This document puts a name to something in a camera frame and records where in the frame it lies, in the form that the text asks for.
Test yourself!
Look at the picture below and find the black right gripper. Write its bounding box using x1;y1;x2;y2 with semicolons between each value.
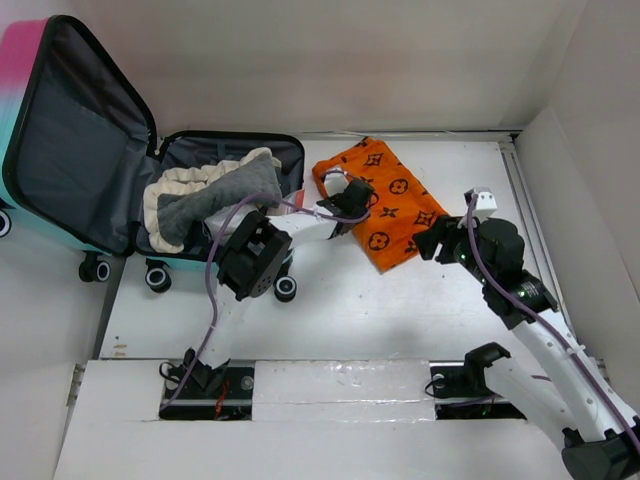
411;212;494;285

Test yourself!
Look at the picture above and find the orange patterned towel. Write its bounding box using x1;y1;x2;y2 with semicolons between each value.
312;137;447;273

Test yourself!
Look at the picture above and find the grey cream fleece blanket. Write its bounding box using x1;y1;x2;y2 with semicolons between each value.
143;147;282;254

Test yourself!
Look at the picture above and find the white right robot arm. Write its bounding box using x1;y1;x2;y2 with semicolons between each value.
413;215;639;479

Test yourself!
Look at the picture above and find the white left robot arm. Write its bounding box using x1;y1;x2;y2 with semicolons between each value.
172;179;374;397

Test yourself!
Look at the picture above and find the pink teal suitcase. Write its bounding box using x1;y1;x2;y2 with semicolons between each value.
1;15;305;293

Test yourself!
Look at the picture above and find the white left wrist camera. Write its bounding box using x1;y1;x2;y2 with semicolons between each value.
322;169;351;197

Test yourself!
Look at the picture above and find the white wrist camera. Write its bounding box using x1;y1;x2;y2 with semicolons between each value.
322;169;351;197
464;187;498;222

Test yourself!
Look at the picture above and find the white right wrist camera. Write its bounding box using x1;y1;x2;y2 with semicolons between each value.
464;187;498;222

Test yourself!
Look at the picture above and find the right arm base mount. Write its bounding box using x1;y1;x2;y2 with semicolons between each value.
424;361;525;420

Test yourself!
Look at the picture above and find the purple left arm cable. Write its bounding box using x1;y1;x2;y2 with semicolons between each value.
159;169;374;411

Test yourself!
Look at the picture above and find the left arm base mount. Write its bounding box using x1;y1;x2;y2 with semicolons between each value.
159;362;255;421

